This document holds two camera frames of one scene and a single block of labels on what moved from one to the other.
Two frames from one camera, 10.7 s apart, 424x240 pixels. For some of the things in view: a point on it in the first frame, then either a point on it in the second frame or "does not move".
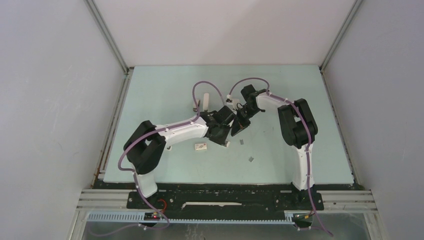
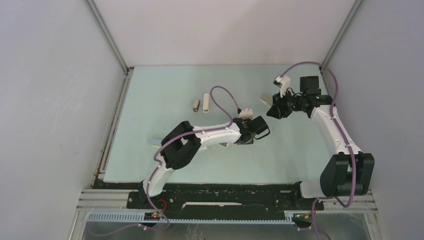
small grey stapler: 194,108 does not move
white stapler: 206,101 does not move
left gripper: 221,140 -> 251,142
